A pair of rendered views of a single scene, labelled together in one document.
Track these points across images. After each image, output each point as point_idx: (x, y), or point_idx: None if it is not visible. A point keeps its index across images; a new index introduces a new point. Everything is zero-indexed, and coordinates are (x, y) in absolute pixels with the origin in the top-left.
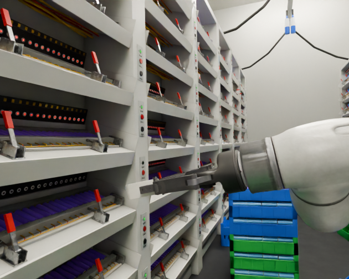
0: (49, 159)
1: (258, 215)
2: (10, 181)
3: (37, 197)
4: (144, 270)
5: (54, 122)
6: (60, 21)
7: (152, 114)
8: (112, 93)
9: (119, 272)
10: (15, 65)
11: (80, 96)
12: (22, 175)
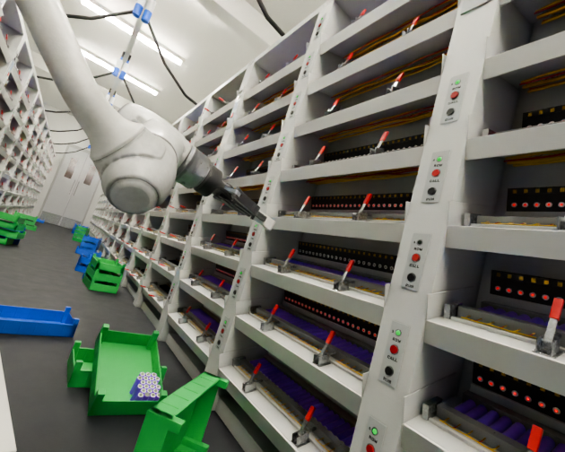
0: (305, 219)
1: None
2: (290, 229)
3: (361, 272)
4: (374, 420)
5: (393, 210)
6: (419, 118)
7: None
8: (381, 161)
9: (352, 380)
10: (308, 171)
11: None
12: (294, 227)
